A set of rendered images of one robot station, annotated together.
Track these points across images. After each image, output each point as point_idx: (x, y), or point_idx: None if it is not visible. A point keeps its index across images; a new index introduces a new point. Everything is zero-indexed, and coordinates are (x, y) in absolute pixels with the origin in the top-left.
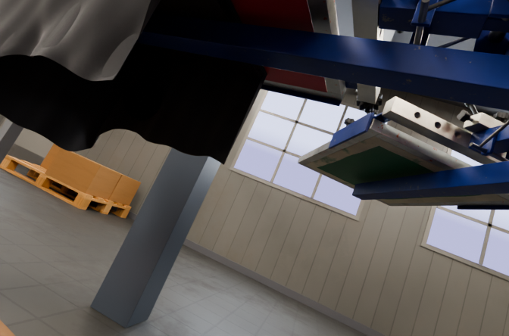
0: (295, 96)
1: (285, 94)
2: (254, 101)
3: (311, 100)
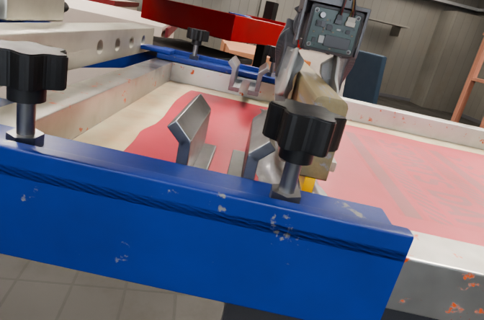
0: (106, 272)
1: (164, 286)
2: (223, 314)
3: (21, 256)
